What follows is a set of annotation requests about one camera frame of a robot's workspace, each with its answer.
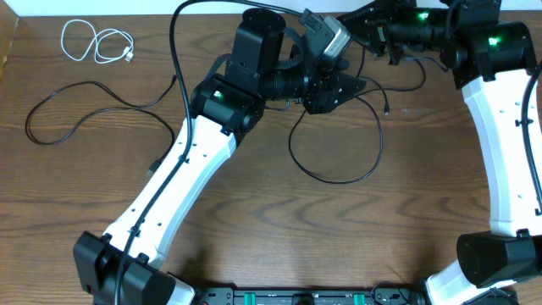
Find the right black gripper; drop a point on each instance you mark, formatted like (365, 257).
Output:
(373, 19)

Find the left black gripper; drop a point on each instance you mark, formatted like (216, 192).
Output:
(326, 92)

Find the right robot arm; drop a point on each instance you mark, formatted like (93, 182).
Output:
(495, 67)

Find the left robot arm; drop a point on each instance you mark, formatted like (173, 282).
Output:
(269, 61)

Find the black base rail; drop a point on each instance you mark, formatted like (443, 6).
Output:
(377, 295)

